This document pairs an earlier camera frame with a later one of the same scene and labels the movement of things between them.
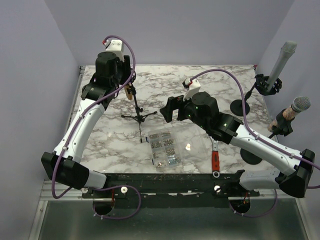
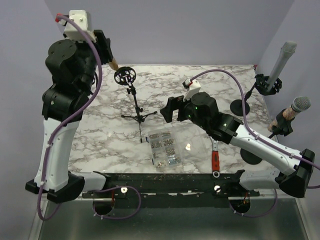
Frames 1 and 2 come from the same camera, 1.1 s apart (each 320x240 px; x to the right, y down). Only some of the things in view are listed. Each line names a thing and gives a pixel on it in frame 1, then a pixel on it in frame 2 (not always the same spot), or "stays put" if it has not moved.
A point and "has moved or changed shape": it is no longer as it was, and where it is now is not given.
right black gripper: (174, 103) stays put
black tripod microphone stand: (140, 118) stays put
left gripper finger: (133, 76) -> (101, 48)
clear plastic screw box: (164, 150) stays put
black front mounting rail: (171, 190) stays put
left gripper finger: (127, 61) -> (106, 43)
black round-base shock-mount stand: (261, 84) stays put
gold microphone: (129, 95) has moved or changed shape
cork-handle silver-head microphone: (299, 104) stays put
